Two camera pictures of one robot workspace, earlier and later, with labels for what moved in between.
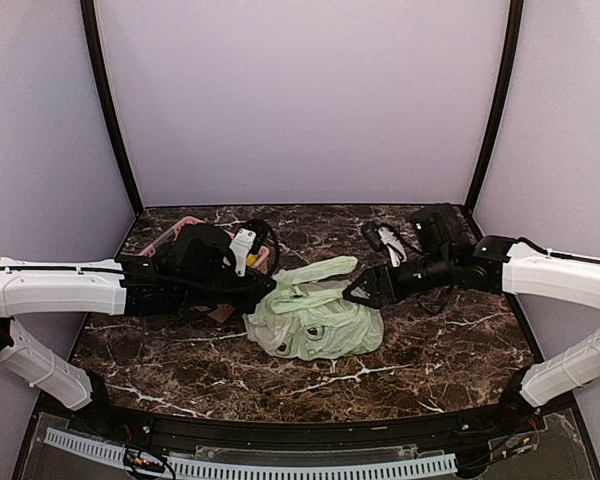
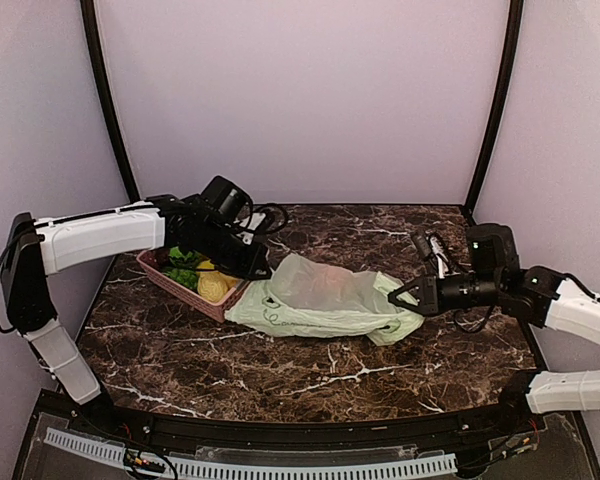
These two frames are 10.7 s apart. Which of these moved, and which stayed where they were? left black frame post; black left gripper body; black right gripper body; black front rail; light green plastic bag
Moved: black left gripper body; light green plastic bag; black right gripper body
Stayed: left black frame post; black front rail
